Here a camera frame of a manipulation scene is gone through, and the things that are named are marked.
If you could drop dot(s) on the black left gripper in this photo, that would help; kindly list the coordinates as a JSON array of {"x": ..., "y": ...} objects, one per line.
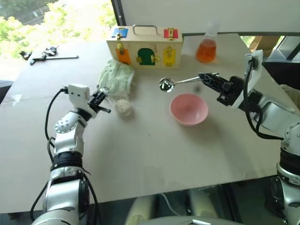
[{"x": 94, "y": 104}]

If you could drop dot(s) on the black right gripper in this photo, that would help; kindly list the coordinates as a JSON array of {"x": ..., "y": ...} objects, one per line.
[{"x": 230, "y": 90}]

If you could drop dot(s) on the shiny metal spoon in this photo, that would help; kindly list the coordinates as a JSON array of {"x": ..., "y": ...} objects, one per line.
[{"x": 167, "y": 84}]

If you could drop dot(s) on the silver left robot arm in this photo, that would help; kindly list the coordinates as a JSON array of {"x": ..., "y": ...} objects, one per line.
[{"x": 66, "y": 140}]

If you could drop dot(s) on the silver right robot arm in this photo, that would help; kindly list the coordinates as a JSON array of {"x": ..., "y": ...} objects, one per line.
[{"x": 274, "y": 112}]

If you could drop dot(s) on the pink bowl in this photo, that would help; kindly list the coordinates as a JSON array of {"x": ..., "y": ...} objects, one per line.
[{"x": 189, "y": 109}]

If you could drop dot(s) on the light green cloth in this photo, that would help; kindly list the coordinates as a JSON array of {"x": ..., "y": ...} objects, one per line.
[{"x": 116, "y": 77}]

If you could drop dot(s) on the glass flask with orange liquid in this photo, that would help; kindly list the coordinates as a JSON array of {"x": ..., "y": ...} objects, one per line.
[{"x": 206, "y": 50}]

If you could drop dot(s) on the cardboard box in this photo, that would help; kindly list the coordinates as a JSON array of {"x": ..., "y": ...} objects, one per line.
[{"x": 262, "y": 43}]

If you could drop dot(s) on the long black hex key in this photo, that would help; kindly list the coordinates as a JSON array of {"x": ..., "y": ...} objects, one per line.
[{"x": 54, "y": 57}]

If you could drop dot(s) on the wooden lock box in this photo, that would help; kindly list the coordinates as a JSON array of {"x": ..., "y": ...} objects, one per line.
[{"x": 145, "y": 50}]

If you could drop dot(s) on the dark machine housing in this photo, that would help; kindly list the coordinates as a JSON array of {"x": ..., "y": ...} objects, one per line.
[{"x": 283, "y": 58}]

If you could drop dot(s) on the black metal tool part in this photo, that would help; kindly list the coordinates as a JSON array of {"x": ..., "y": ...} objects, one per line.
[{"x": 50, "y": 50}]

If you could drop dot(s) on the small black clamp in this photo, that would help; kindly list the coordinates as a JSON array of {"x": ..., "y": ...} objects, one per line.
[{"x": 25, "y": 54}]

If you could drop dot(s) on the white cylindrical table leg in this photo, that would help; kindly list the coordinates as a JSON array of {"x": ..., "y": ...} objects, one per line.
[
  {"x": 204, "y": 202},
  {"x": 138, "y": 209}
]

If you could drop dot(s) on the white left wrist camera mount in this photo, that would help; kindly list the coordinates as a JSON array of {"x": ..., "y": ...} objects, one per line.
[{"x": 78, "y": 93}]

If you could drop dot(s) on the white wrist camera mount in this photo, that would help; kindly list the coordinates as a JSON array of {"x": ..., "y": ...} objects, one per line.
[
  {"x": 254, "y": 70},
  {"x": 78, "y": 93}
]

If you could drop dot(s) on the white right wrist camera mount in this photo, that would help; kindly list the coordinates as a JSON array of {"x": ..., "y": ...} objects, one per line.
[{"x": 254, "y": 70}]

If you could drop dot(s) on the black window frame post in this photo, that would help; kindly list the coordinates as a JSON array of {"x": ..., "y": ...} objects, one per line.
[{"x": 117, "y": 12}]

